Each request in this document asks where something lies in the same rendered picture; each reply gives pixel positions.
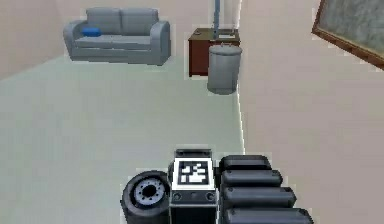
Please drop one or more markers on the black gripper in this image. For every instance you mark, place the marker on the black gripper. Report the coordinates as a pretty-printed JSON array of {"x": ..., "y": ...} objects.
[{"x": 146, "y": 196}]

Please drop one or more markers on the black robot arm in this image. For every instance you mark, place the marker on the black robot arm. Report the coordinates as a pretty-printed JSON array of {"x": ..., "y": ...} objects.
[{"x": 253, "y": 196}]

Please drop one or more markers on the pale flat book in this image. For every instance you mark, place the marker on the pale flat book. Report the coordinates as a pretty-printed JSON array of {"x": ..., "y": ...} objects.
[{"x": 226, "y": 35}]

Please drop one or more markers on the grey round bin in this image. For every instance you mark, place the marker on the grey round bin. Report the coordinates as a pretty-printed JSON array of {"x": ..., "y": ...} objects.
[{"x": 224, "y": 68}]

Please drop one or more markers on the dark red side table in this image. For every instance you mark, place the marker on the dark red side table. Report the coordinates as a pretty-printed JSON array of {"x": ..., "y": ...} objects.
[{"x": 199, "y": 55}]

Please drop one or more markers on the grey sofa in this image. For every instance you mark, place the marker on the grey sofa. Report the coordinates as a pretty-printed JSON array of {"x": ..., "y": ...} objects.
[{"x": 120, "y": 40}]

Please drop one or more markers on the blue cushion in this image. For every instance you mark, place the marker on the blue cushion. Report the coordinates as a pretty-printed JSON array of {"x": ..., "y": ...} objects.
[{"x": 91, "y": 31}]

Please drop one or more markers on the brown framed picture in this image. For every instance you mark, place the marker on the brown framed picture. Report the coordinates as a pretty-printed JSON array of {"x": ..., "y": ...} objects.
[{"x": 353, "y": 26}]

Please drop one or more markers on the grey lamp post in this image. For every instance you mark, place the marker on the grey lamp post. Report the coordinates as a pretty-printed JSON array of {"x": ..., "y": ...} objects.
[{"x": 217, "y": 16}]

